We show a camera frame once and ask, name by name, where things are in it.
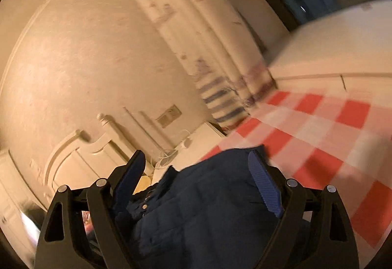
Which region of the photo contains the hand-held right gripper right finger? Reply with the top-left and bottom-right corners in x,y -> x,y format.
248,146 -> 359,269

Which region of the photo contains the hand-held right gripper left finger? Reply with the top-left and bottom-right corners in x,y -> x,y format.
34,150 -> 146,269

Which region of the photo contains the navy quilted jacket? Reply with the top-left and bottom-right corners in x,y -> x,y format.
113,145 -> 310,269

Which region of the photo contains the yellow cloth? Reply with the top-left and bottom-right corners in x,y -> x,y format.
133,174 -> 154,194

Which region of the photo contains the cream wooden headboard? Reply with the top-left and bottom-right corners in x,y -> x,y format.
29,113 -> 160,196

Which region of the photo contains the pink cloth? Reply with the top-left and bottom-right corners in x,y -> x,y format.
82,211 -> 94,234

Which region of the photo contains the red white checked blanket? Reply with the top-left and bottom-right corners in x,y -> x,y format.
200,90 -> 392,260

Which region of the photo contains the cream nightstand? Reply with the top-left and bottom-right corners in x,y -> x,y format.
171,122 -> 229,168

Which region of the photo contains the cream cabinet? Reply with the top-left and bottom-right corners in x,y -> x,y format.
0,149 -> 46,266

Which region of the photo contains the cream patterned curtain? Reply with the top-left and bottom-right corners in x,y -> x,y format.
113,0 -> 276,131

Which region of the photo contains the white wall conduit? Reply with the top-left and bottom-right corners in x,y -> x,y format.
122,106 -> 173,154

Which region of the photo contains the white cable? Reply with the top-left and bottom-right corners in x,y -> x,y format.
150,129 -> 193,169

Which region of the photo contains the wall switch plate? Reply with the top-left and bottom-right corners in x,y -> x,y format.
156,104 -> 182,128

